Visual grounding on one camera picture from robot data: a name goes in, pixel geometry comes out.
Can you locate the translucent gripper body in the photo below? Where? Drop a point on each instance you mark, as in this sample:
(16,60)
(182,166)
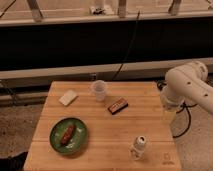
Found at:
(168,113)

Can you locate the small clear bottle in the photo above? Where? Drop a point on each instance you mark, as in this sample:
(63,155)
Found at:
(137,148)

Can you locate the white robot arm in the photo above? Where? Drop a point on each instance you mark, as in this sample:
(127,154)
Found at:
(183,82)

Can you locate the brown chocolate bar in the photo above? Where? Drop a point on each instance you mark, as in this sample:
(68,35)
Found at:
(118,106)

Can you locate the clear plastic cup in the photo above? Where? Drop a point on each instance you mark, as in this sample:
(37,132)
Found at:
(99,89)

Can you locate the green plate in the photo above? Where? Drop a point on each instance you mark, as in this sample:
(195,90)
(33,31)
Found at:
(77,141)

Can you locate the brown sausage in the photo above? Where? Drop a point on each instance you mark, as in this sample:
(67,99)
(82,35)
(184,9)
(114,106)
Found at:
(67,135)

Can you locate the white sponge block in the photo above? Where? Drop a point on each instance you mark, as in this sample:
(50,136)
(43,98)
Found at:
(68,97)

